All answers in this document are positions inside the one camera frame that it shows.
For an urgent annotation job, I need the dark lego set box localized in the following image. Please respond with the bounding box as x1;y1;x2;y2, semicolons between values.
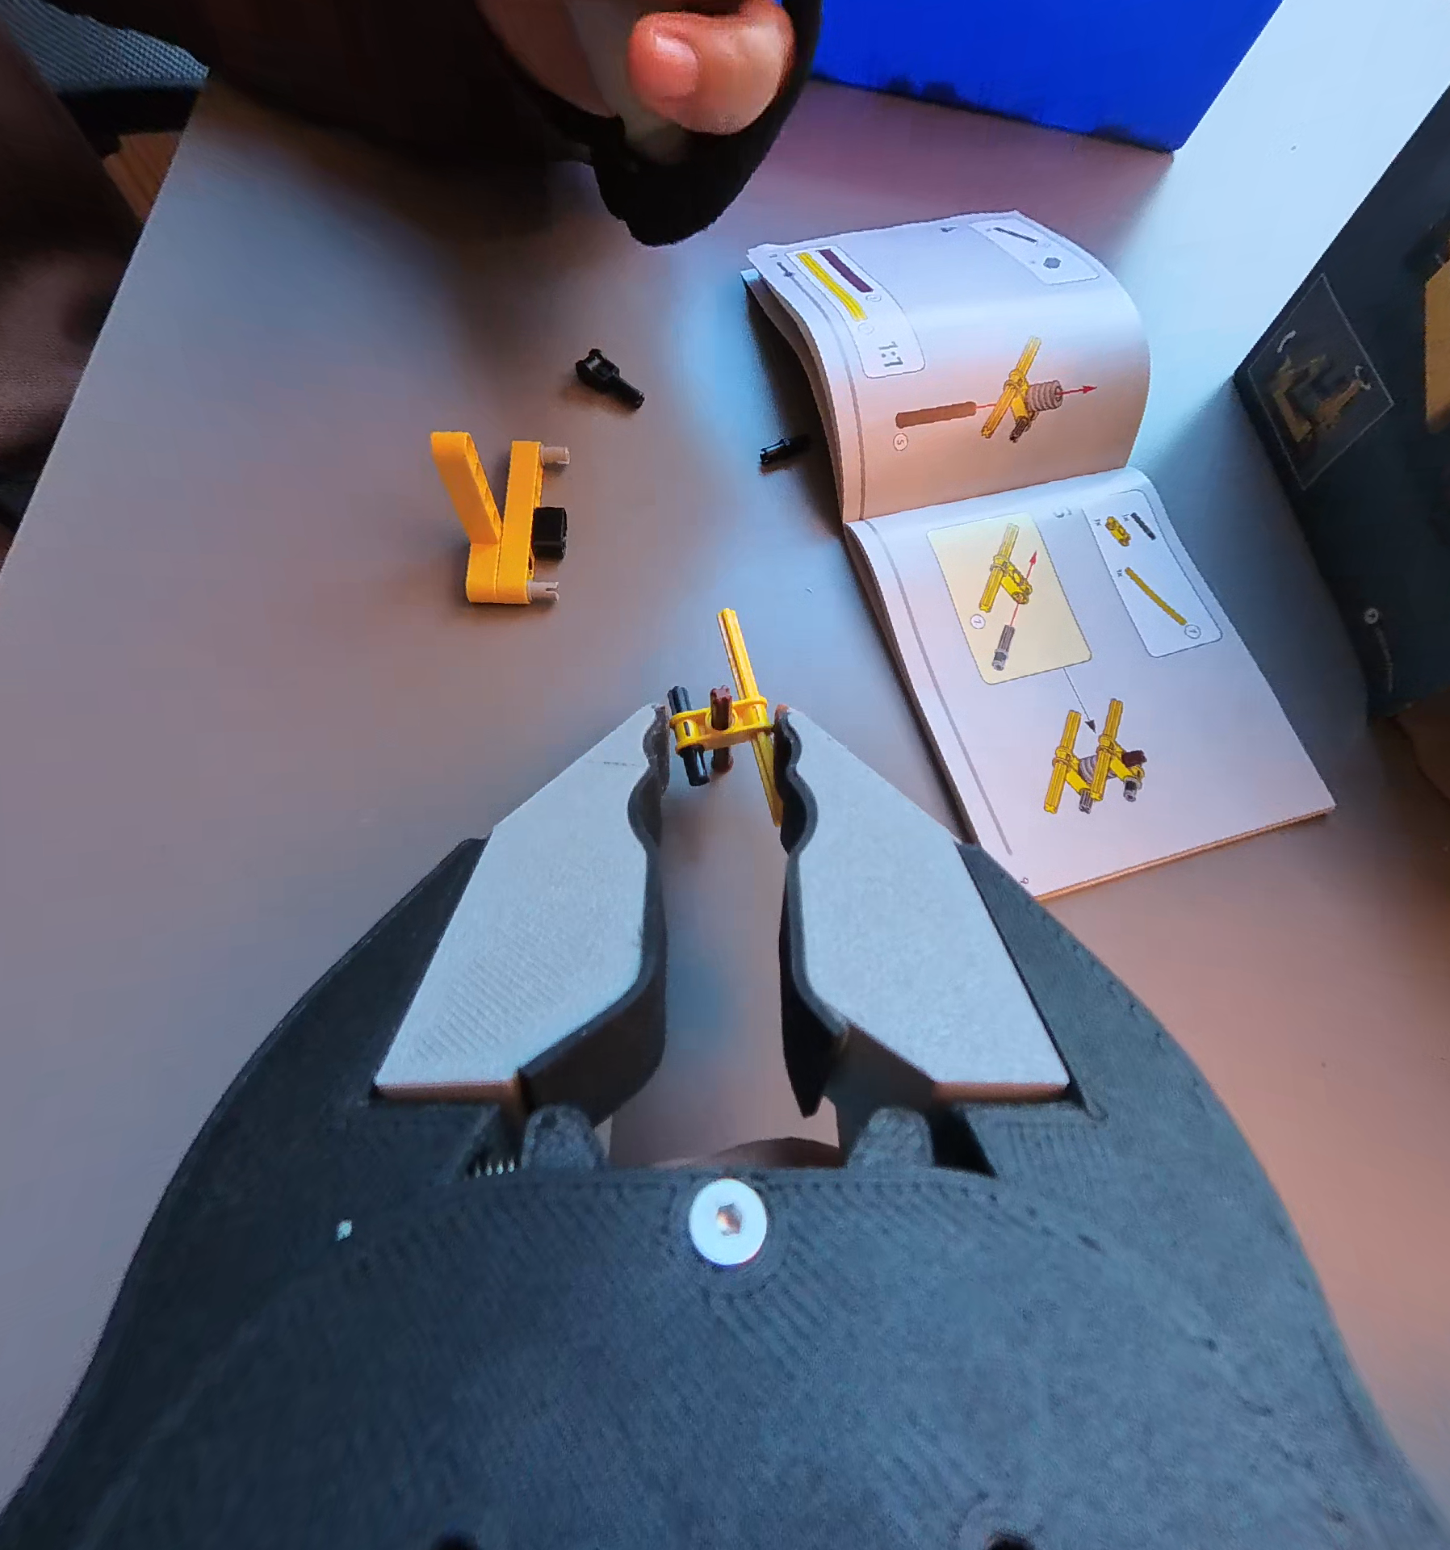
1234;73;1450;717

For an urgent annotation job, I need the blue board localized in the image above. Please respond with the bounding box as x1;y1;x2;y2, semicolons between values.
799;0;1284;154

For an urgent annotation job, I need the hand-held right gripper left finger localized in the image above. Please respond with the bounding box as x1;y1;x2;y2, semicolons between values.
373;701;679;1128

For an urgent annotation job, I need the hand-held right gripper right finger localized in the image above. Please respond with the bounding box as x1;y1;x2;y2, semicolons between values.
772;705;1073;1151

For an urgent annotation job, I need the person's left hand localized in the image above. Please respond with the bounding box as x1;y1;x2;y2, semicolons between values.
484;0;799;135

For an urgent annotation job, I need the dark brown cloth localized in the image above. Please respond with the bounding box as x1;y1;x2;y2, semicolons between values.
0;0;211;680

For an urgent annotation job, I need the yellow lego beam assembly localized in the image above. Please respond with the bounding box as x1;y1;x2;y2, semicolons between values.
430;431;573;606

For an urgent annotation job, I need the lego instruction booklet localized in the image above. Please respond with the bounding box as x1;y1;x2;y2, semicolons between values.
743;218;1338;900

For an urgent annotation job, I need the yellow lego axle assembly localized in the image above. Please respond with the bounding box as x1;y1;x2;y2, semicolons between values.
667;608;789;827

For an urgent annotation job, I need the black lego axle connector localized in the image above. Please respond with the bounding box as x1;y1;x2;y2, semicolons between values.
575;347;646;411

